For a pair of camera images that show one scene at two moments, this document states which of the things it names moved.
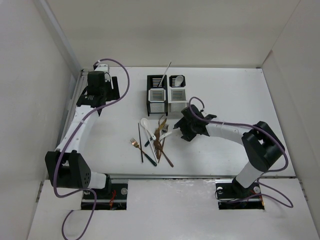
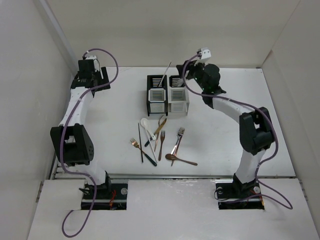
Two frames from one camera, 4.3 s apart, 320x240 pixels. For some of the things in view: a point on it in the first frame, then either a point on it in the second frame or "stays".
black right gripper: [187, 135] → [191, 66]
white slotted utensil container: [177, 92] stays
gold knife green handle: [161, 126] stays
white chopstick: [153, 152] stays
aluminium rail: [67, 127] stays
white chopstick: [164, 74] stays
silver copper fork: [165, 127] → [174, 149]
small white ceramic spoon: [162, 136] → [181, 81]
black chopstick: [140, 145] stays
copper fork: [157, 133] → [162, 137]
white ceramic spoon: [144, 122] stays
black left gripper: [114, 93] → [102, 82]
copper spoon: [157, 144] → [170, 157]
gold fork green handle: [136, 144] stays
